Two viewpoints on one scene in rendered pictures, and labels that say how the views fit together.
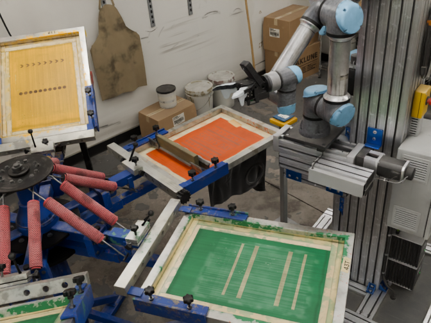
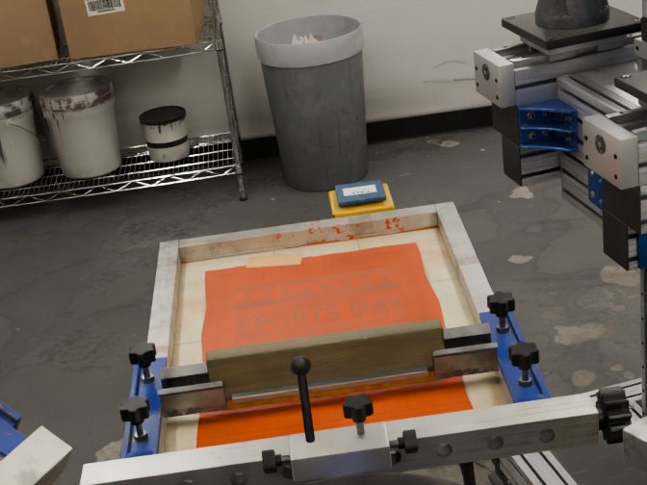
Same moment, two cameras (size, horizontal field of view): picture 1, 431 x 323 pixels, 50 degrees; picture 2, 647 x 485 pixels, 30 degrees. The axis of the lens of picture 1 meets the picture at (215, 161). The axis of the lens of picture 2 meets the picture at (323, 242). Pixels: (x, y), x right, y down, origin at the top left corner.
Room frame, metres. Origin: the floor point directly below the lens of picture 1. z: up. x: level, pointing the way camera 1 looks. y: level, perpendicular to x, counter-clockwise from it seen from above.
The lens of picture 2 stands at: (1.30, 1.46, 1.94)
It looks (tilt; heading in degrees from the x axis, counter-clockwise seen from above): 25 degrees down; 307
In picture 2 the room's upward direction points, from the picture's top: 8 degrees counter-clockwise
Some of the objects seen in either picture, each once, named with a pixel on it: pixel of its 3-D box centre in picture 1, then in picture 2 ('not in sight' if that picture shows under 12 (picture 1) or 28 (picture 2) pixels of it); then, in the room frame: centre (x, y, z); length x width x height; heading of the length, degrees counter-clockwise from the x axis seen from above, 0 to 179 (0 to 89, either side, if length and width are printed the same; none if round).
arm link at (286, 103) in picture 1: (283, 98); not in sight; (1.72, -0.31, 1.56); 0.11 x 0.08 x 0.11; 26
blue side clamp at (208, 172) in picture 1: (204, 177); (514, 370); (2.04, 0.07, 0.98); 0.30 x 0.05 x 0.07; 128
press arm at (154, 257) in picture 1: (158, 261); not in sight; (1.52, 0.30, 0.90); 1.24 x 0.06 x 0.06; 68
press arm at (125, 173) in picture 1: (125, 177); not in sight; (2.06, 0.49, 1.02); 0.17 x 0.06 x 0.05; 128
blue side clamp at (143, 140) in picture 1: (147, 143); (147, 422); (2.47, 0.41, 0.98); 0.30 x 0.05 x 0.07; 128
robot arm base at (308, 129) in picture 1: (314, 122); not in sight; (1.94, -0.49, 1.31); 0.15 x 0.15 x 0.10
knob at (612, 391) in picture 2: (181, 195); (604, 416); (1.85, 0.18, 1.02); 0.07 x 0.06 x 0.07; 128
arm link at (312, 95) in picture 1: (316, 100); not in sight; (1.93, -0.50, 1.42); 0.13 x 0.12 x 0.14; 26
